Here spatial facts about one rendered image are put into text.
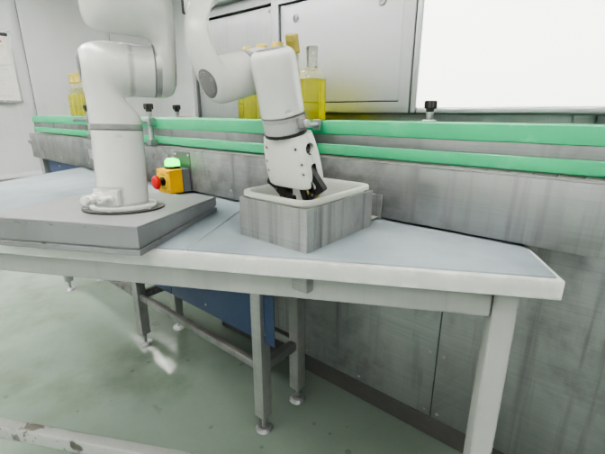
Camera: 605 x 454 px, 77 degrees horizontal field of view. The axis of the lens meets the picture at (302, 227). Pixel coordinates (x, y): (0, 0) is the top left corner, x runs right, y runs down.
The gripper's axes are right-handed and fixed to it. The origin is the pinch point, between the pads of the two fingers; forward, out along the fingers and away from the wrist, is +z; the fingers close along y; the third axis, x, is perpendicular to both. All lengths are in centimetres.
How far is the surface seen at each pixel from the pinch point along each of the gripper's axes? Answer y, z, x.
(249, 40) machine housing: 57, -28, -53
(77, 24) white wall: 607, -76, -253
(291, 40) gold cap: 22.8, -27.7, -32.8
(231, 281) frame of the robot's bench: 6.8, 9.3, 15.2
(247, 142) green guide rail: 28.5, -6.5, -15.6
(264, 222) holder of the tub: 3.1, -0.1, 7.0
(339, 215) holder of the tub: -7.3, 1.4, -2.7
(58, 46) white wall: 608, -52, -214
